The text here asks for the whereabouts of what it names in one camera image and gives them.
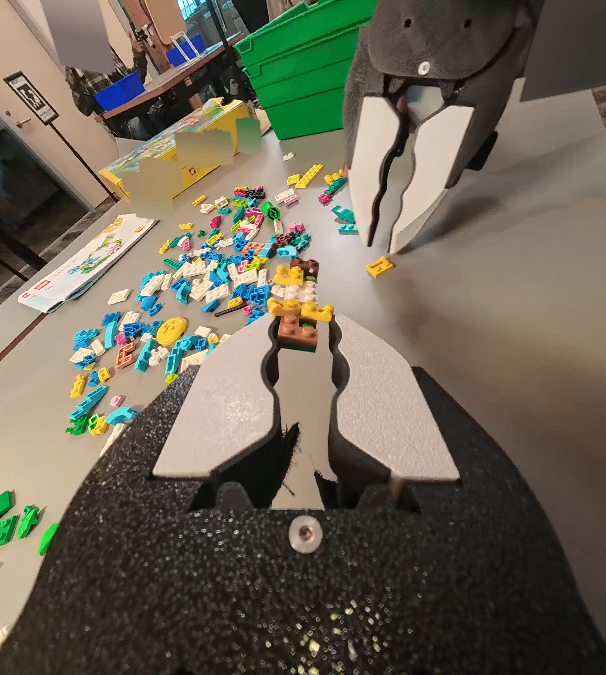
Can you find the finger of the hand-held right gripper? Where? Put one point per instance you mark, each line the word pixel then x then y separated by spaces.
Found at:
pixel 434 168
pixel 374 158

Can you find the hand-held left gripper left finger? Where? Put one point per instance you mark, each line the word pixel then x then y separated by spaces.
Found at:
pixel 229 411

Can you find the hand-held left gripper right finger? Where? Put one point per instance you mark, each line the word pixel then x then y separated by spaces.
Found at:
pixel 387 411

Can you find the assembled toy brick model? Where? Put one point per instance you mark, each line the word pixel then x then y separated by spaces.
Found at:
pixel 296 332

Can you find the grey desk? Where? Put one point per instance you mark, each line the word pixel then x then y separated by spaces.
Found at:
pixel 492 327

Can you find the teal toy brick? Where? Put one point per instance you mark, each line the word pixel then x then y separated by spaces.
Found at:
pixel 343 213
pixel 349 229

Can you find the green plastic bin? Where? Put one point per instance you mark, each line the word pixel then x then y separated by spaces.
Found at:
pixel 303 89
pixel 303 31
pixel 303 66
pixel 308 118

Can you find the yellow round toy disc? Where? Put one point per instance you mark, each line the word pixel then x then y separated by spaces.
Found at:
pixel 172 331

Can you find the pile of colourful toy bricks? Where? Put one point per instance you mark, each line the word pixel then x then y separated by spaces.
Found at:
pixel 202 270

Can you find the yellow toy set box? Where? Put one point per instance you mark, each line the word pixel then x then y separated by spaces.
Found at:
pixel 218 121

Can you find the instruction booklet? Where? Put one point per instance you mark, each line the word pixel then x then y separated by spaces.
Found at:
pixel 86 263

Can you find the wooden table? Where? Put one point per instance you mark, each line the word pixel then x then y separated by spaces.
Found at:
pixel 176 79

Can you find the blue plastic bin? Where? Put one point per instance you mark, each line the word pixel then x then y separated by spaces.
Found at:
pixel 118 92
pixel 184 52

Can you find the small green toy brick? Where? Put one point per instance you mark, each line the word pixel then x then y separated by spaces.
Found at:
pixel 48 539

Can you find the green leaf toy piece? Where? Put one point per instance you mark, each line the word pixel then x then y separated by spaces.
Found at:
pixel 28 521

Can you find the black and white sign stand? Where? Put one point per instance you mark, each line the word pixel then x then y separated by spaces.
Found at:
pixel 32 97

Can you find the yellow bracket toy brick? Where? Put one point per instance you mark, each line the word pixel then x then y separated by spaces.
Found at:
pixel 380 267

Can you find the wooden frame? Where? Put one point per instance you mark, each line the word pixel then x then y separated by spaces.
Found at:
pixel 150 29

